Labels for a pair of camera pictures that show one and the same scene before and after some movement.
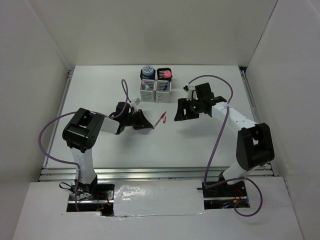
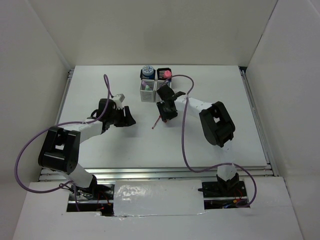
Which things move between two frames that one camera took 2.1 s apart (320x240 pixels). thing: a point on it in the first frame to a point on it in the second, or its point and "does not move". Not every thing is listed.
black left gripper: [142, 122] to [126, 121]
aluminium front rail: [56, 173] does not move
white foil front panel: [171, 197] does not move
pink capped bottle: [167, 74] does not move
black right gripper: [183, 103] to [160, 105]
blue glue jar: [147, 70] does not move
